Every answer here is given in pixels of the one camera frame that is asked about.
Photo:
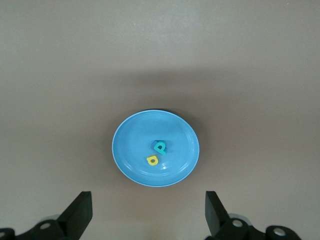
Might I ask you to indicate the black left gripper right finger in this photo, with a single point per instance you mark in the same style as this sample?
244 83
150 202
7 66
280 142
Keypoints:
215 215

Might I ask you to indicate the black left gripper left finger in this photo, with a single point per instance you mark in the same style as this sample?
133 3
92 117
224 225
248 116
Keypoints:
80 212

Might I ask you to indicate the yellow letter o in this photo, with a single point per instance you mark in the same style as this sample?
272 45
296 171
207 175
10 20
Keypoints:
155 161

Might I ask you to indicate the teal letter p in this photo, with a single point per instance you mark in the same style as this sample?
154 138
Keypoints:
163 151

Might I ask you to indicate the blue letter m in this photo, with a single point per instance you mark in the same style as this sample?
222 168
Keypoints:
152 144

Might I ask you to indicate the blue plate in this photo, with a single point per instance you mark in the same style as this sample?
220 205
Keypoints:
140 140

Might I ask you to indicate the brown table cover sheet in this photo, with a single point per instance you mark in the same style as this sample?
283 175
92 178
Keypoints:
50 75

